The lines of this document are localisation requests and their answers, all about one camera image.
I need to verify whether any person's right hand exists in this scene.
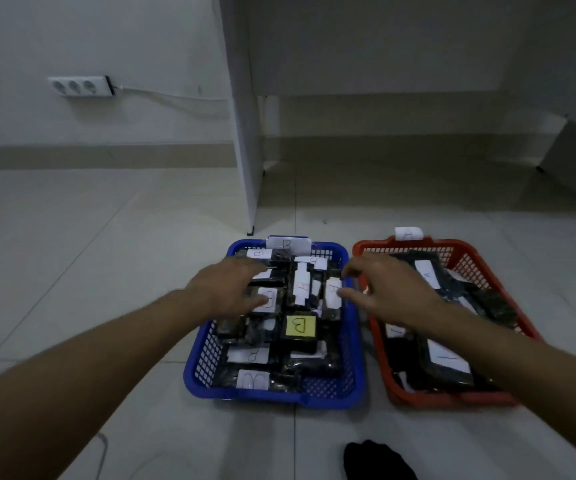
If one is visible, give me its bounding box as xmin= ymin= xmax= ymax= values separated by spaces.
xmin=336 ymin=252 xmax=448 ymax=335

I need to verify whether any person's left hand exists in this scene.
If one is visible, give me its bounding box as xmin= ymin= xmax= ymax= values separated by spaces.
xmin=183 ymin=257 xmax=273 ymax=324

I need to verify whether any red plastic basket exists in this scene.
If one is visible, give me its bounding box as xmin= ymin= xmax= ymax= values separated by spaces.
xmin=351 ymin=236 xmax=544 ymax=408

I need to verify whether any yellow-label B packet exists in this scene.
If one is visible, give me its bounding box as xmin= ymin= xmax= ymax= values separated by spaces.
xmin=280 ymin=312 xmax=318 ymax=353

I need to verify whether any blue plastic basket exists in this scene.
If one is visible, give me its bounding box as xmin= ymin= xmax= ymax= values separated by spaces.
xmin=183 ymin=238 xmax=366 ymax=411

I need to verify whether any person's left forearm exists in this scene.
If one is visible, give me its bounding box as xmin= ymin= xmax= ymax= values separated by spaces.
xmin=0 ymin=289 xmax=204 ymax=480

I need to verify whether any person's right forearm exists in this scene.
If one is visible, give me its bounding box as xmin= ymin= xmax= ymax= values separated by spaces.
xmin=427 ymin=302 xmax=576 ymax=471

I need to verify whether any person's black trouser leg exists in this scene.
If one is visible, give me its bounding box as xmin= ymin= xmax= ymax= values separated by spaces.
xmin=343 ymin=439 xmax=418 ymax=480

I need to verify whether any large white paper tag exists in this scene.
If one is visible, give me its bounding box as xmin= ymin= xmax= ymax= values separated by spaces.
xmin=266 ymin=236 xmax=312 ymax=255

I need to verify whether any white wall cable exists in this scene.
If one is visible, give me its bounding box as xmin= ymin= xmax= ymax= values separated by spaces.
xmin=113 ymin=86 xmax=229 ymax=103

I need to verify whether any white wall socket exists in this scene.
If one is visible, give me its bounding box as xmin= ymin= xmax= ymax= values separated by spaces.
xmin=47 ymin=76 xmax=115 ymax=98

